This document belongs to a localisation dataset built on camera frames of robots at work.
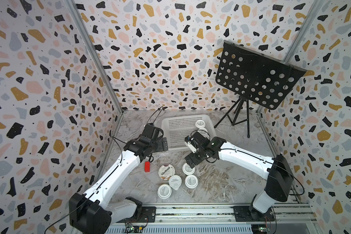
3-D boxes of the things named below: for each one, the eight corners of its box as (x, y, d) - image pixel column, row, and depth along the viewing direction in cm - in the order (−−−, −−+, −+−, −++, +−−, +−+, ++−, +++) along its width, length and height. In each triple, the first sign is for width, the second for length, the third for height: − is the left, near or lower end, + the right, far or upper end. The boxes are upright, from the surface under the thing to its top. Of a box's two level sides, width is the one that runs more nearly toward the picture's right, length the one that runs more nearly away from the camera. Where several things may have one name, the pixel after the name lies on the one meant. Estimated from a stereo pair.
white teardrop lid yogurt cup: (167, 185, 85) (166, 182, 80) (173, 176, 88) (173, 172, 84) (177, 192, 82) (176, 189, 78) (183, 182, 86) (183, 178, 81)
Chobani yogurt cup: (158, 182, 87) (157, 178, 82) (160, 168, 92) (159, 163, 88) (174, 182, 87) (174, 178, 82) (175, 168, 92) (175, 164, 88)
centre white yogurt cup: (184, 192, 83) (184, 187, 77) (184, 179, 88) (184, 174, 82) (197, 192, 83) (198, 187, 77) (196, 179, 88) (197, 174, 82)
